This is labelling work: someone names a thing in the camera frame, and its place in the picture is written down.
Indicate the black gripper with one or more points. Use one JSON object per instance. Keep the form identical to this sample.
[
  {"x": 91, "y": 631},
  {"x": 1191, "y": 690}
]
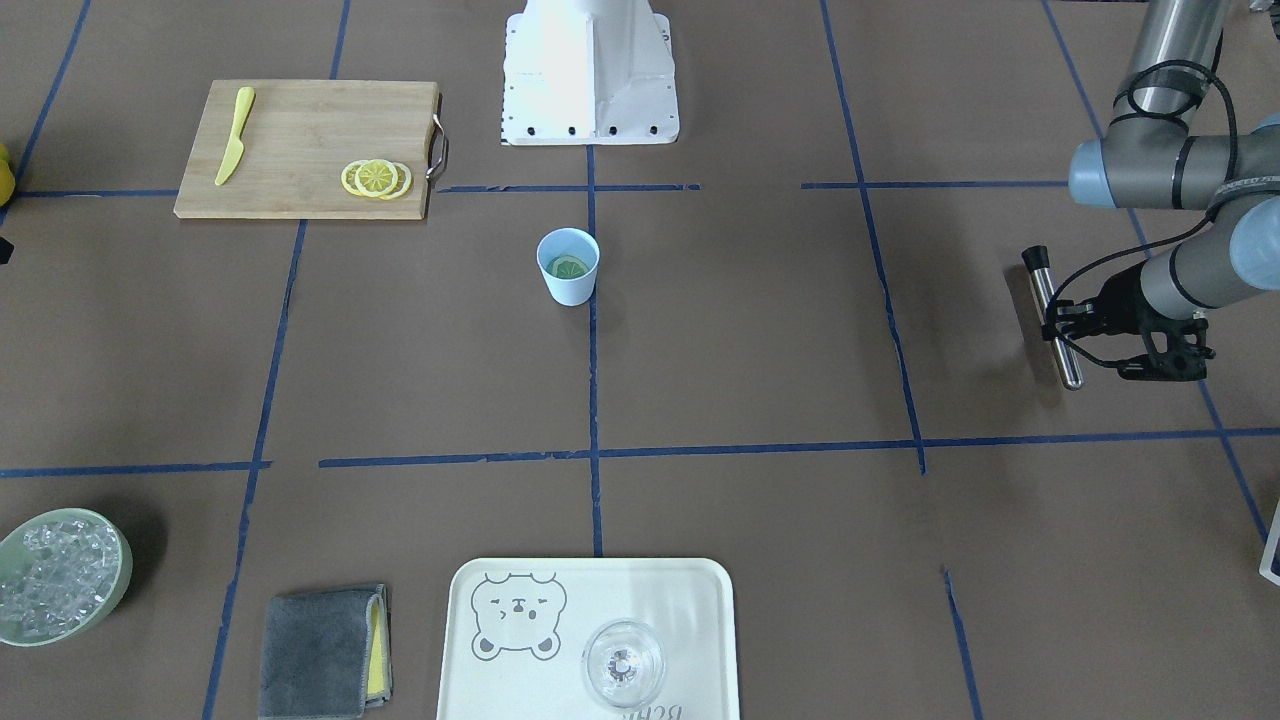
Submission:
[{"x": 1117, "y": 304}]

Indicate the steel muddler black tip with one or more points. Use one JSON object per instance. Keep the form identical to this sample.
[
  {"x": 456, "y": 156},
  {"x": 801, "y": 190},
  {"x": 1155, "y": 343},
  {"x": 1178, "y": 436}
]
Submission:
[{"x": 1037, "y": 263}]

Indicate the lemon slice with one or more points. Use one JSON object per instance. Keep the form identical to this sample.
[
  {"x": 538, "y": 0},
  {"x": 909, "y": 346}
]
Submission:
[{"x": 567, "y": 267}]

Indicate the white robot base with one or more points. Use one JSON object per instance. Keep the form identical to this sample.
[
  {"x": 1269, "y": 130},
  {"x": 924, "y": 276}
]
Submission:
[{"x": 589, "y": 73}]

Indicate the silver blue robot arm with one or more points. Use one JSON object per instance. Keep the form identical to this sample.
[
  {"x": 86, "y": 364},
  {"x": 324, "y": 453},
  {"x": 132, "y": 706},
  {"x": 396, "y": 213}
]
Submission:
[{"x": 1172, "y": 143}]

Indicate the light blue cup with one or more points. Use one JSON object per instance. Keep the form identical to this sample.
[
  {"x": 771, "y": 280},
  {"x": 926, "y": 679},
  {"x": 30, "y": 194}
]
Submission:
[{"x": 575, "y": 242}]

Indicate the stack of lemon slices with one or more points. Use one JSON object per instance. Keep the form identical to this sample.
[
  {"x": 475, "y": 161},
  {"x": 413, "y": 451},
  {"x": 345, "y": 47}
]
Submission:
[{"x": 377, "y": 178}]

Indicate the yellow lemon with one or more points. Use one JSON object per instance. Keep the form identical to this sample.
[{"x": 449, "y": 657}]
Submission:
[{"x": 8, "y": 181}]

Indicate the clear wine glass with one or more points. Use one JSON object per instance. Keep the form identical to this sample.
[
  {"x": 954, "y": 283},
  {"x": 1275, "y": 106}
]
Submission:
[{"x": 624, "y": 665}]

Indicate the cream bear tray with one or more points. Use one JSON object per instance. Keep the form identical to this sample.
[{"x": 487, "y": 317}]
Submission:
[{"x": 516, "y": 630}]

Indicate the bamboo cutting board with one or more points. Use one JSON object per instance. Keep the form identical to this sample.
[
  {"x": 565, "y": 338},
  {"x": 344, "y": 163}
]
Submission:
[{"x": 300, "y": 135}]

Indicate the grey folded cloth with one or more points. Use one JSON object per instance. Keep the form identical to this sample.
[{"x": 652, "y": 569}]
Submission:
[{"x": 326, "y": 654}]

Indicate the yellow plastic knife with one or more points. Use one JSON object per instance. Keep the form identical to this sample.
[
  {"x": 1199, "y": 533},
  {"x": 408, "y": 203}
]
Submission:
[{"x": 234, "y": 148}]

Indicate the green bowl of ice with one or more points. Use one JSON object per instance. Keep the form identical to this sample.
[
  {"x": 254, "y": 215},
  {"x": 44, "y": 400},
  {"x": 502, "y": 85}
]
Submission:
[{"x": 63, "y": 572}]

